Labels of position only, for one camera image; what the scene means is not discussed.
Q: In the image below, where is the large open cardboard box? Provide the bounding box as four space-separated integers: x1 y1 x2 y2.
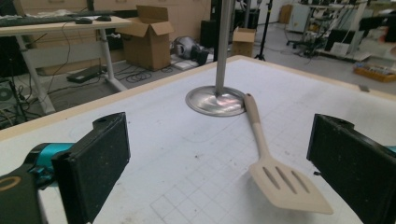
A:
115 5 176 72

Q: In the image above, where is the metal utensil stand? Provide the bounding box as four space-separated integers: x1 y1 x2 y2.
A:
185 0 247 118

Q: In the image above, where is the black tripod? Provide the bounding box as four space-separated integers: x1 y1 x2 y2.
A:
254 0 275 62

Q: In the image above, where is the white grid mat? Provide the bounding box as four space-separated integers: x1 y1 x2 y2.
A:
0 59 396 224

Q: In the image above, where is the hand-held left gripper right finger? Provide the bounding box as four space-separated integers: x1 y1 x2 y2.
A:
306 113 396 224

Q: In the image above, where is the flat black device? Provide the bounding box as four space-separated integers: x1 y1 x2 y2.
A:
65 64 104 84

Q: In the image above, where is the white metal rack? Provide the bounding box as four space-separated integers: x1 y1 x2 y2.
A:
286 0 370 61

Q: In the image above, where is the small cardboard box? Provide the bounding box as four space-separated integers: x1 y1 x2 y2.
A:
231 26 257 58

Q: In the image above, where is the white foam board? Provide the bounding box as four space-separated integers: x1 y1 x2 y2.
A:
170 54 200 71

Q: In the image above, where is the orange tray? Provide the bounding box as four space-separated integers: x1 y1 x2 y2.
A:
353 63 396 83

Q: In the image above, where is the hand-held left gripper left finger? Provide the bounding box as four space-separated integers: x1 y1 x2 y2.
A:
26 111 131 224

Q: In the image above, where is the desk with white legs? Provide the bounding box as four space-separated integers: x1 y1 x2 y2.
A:
0 15 134 116

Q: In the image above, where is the black keyboard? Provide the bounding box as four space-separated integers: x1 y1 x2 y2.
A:
0 15 78 28

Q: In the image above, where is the grey metallic device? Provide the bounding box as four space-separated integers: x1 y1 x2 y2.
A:
172 35 210 66

